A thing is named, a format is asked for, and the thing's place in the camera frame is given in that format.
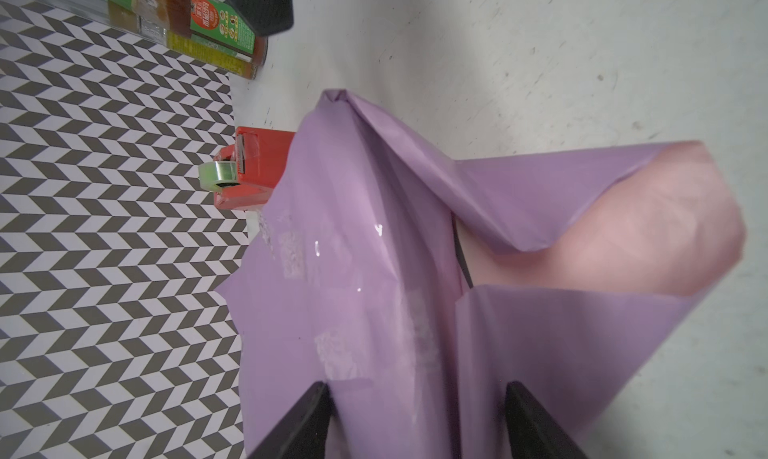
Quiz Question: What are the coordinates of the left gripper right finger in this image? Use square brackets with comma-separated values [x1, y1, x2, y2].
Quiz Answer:
[505, 381, 587, 459]

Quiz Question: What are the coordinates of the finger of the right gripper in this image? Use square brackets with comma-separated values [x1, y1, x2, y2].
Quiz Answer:
[225, 0, 294, 37]

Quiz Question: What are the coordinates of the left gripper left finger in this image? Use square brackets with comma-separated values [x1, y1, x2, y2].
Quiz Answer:
[247, 382, 333, 459]

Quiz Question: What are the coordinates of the pink wrapping paper sheet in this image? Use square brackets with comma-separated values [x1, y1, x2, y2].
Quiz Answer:
[218, 90, 746, 458]

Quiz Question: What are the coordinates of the dark navy gift box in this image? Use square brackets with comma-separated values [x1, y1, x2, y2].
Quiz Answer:
[452, 215, 474, 290]

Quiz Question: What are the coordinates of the green sauce bottle yellow cap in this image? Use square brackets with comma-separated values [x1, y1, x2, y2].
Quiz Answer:
[106, 0, 268, 80]

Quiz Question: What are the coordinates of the red tape dispenser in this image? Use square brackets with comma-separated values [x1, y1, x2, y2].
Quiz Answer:
[198, 127, 295, 211]

